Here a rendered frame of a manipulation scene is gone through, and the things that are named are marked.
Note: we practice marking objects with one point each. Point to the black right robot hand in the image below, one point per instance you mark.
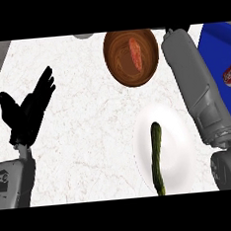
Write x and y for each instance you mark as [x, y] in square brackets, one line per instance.
[177, 28]

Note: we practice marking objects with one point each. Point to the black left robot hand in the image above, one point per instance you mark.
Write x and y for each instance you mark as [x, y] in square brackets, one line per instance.
[27, 108]

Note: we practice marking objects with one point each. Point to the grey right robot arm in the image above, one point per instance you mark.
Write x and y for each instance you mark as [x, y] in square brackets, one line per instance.
[201, 93]

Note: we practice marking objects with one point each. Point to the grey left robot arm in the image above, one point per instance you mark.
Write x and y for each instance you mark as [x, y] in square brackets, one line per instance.
[14, 182]

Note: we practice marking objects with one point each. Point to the orange sweet potato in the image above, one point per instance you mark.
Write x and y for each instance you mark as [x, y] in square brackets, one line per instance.
[136, 54]

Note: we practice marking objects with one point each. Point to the brown wooden plate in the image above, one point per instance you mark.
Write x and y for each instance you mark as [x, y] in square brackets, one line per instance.
[131, 58]

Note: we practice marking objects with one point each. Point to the white bowl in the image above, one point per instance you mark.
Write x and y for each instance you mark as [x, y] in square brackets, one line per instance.
[165, 149]

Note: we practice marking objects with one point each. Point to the grey round object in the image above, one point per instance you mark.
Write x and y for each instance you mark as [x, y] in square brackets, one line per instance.
[83, 36]

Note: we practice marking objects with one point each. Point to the green cucumber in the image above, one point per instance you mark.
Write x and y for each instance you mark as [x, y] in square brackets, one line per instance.
[157, 156]

